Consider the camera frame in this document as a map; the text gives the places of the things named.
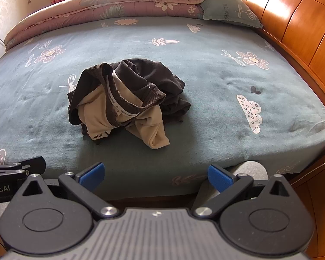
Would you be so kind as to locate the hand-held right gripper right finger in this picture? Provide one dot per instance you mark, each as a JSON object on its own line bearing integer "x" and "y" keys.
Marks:
{"x": 219, "y": 178}

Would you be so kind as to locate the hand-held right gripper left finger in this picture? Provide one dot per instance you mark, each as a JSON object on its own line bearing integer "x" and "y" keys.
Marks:
{"x": 93, "y": 176}

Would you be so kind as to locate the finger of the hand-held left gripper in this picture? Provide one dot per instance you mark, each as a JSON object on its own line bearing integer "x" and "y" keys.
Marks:
{"x": 21, "y": 168}

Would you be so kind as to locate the beige and brown sweatshirt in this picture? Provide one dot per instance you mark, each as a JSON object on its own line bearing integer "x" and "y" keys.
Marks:
{"x": 135, "y": 86}

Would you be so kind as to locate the wooden bedside cabinet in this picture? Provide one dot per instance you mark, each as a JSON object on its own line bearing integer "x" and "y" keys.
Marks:
{"x": 316, "y": 195}

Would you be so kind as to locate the teal printed pillow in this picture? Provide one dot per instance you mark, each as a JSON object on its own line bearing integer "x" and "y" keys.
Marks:
{"x": 230, "y": 10}

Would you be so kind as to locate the folded pink floral quilt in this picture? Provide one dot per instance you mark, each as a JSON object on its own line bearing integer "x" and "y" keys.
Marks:
{"x": 111, "y": 5}

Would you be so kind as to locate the wooden headboard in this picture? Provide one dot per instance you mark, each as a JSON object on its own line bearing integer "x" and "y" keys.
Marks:
{"x": 292, "y": 13}

